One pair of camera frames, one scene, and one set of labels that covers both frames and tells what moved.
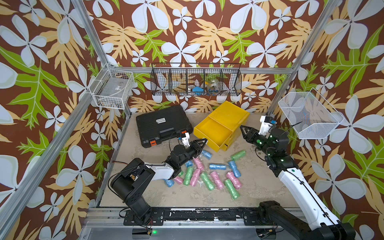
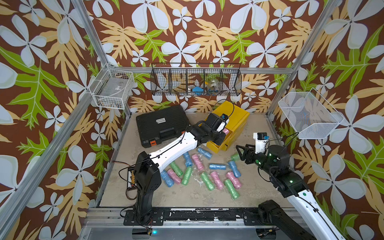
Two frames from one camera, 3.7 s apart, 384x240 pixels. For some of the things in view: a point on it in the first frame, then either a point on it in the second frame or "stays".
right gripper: x=252 y=132 to x=248 y=151
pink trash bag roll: x=199 y=166 to x=226 y=131
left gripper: x=194 y=147 to x=218 y=141
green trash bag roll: x=188 y=175 stays
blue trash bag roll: x=207 y=155 stays
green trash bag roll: x=238 y=155 stays
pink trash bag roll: x=218 y=182 stays
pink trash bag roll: x=235 y=181 stays
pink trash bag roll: x=178 y=180 stays
